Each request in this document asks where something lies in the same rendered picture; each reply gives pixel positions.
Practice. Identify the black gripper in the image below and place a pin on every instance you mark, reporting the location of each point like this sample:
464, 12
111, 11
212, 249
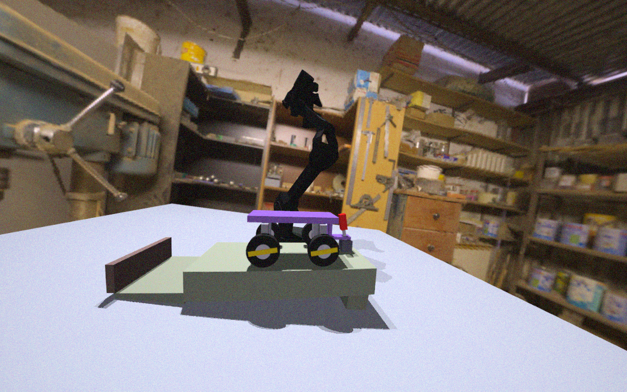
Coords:
314, 100

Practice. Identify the red-headed pin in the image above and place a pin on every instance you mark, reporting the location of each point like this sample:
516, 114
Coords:
343, 223

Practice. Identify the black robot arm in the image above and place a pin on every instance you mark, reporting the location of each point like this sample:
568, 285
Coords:
322, 155

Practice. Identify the purple-topped wheeled trolley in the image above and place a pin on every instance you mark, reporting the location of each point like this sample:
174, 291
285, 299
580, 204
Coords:
263, 249

